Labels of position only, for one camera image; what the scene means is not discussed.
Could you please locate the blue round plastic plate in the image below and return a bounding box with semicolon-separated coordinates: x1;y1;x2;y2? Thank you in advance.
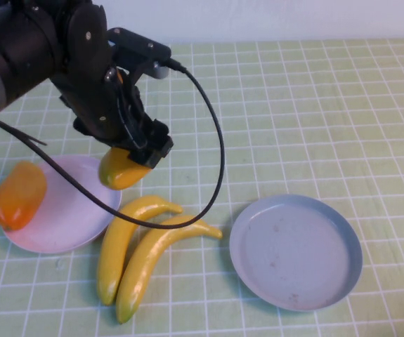
228;194;363;312

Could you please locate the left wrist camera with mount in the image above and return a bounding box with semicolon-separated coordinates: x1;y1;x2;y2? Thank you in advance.
106;27;173;81

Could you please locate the orange plastic mango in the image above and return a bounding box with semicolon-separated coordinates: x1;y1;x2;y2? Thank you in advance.
0;160;48;232

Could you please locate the black zip tie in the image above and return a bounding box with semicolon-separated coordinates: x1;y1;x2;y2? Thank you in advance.
21;134;48;146

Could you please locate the yellow plastic banana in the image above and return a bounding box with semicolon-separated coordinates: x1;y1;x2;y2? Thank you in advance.
115;215;223;324
96;195;184;306

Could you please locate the yellow plastic mango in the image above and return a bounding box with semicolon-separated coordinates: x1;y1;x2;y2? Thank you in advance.
98;147;152;191

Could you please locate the black left camera cable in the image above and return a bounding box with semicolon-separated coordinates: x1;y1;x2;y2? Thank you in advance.
0;58;226;231

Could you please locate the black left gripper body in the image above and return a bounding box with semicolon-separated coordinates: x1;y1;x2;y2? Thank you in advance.
51;65;154;152

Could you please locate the green checked tablecloth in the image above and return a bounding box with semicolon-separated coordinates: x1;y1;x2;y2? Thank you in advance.
0;38;404;337

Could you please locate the pink round plastic plate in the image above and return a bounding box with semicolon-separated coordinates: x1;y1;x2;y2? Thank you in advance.
3;156;123;254

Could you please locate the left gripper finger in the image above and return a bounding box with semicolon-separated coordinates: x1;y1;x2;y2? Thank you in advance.
127;120;174;170

